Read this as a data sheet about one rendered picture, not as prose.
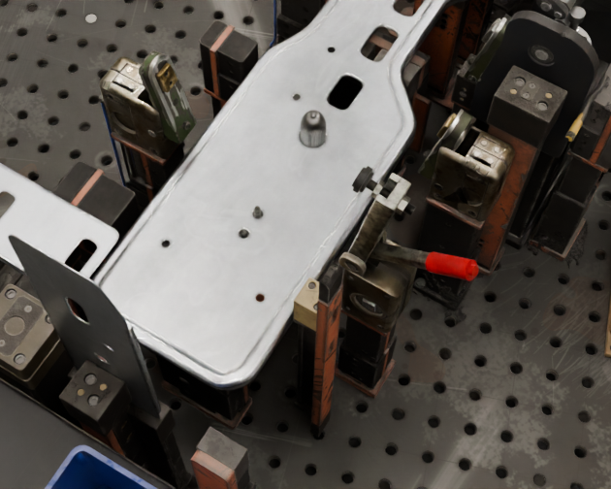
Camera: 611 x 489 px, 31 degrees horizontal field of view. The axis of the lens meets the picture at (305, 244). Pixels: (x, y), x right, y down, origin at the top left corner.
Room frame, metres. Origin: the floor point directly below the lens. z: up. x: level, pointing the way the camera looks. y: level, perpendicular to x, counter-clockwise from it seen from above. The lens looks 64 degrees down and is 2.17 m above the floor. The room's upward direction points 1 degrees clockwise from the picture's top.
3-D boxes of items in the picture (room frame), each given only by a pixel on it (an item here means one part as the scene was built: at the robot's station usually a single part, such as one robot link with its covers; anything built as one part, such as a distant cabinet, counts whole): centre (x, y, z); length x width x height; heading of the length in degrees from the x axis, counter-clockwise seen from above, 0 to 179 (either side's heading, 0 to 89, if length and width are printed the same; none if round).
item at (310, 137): (0.72, -0.01, 1.02); 0.03 x 0.03 x 0.07
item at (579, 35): (0.82, -0.30, 0.94); 0.18 x 0.13 x 0.49; 150
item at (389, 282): (0.52, -0.09, 0.88); 0.07 x 0.06 x 0.35; 60
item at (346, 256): (0.52, -0.05, 1.06); 0.03 x 0.01 x 0.03; 60
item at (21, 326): (0.43, 0.31, 0.88); 0.08 x 0.08 x 0.36; 60
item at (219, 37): (0.86, 0.11, 0.84); 0.11 x 0.08 x 0.29; 60
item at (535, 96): (0.71, -0.25, 0.91); 0.07 x 0.05 x 0.42; 60
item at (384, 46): (0.85, -0.09, 0.84); 0.12 x 0.05 x 0.29; 60
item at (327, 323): (0.44, -0.03, 0.95); 0.03 x 0.01 x 0.50; 150
